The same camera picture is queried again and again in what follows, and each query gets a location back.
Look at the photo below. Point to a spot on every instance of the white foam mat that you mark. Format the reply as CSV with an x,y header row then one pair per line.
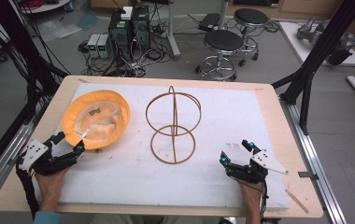
x,y
222,124

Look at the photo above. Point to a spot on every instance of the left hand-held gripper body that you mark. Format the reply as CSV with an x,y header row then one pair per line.
x,y
37,155

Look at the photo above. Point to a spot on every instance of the flat black case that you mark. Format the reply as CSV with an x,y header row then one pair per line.
x,y
209,21

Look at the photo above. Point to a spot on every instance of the grey tape strip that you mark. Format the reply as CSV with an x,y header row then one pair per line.
x,y
308,175

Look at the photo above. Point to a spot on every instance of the grey robot part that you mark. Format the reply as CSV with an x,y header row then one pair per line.
x,y
309,31

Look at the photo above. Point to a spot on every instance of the blue tape roll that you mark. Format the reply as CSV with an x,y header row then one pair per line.
x,y
68,6

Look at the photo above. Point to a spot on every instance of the white box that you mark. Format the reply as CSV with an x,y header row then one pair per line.
x,y
127,12

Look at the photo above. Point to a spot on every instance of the clear plastic sheet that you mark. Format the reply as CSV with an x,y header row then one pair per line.
x,y
59,31

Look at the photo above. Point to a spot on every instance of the black metal frame post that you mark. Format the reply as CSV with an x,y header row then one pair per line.
x,y
20,40
325,46

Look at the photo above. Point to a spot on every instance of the white floor board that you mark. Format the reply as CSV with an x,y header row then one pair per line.
x,y
294,40

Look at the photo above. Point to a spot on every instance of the black round stool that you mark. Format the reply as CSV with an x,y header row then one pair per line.
x,y
251,16
224,40

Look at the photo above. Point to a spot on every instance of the black computer tower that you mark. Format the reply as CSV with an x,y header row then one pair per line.
x,y
121,35
141,29

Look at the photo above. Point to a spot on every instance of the thin wooden stick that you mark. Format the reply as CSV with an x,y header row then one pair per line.
x,y
297,201

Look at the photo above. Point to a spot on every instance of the person's left hand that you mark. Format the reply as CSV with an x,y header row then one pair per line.
x,y
50,186

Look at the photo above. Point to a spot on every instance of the yellow bucket hat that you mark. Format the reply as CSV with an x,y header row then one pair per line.
x,y
76,109

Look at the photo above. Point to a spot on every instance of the person's right hand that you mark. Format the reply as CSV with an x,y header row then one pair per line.
x,y
252,194

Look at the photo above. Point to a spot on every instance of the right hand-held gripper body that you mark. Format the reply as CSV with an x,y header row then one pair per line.
x,y
253,169

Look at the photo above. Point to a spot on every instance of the grey bench power supply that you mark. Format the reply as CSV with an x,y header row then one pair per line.
x,y
92,45
104,45

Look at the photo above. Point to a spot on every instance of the aluminium rail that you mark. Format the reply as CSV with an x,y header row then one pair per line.
x,y
319,168
1,168

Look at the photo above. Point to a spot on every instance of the grey metal stand leg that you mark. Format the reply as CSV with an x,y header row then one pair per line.
x,y
172,34

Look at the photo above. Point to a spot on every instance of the white round table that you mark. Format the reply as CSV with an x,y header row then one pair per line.
x,y
45,6

